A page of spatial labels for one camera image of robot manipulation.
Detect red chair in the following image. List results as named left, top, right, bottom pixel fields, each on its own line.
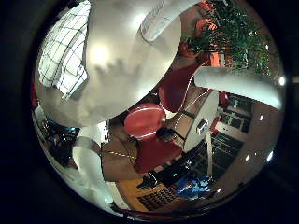
left=158, top=63, right=202, bottom=114
left=123, top=102, right=167, bottom=140

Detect person in red top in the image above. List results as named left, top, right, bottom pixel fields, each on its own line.
left=134, top=126, right=184, bottom=175

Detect white cabinet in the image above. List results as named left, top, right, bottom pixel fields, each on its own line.
left=182, top=89, right=220, bottom=153

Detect brown cardboard box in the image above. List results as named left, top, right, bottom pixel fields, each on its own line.
left=101, top=136, right=138, bottom=182

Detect dark shelf unit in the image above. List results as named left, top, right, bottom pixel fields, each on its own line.
left=213, top=92, right=255, bottom=175

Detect blue bag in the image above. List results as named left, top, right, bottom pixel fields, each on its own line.
left=177, top=175, right=215, bottom=201

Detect green christmas tree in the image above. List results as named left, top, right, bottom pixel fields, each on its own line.
left=186, top=0, right=273, bottom=77

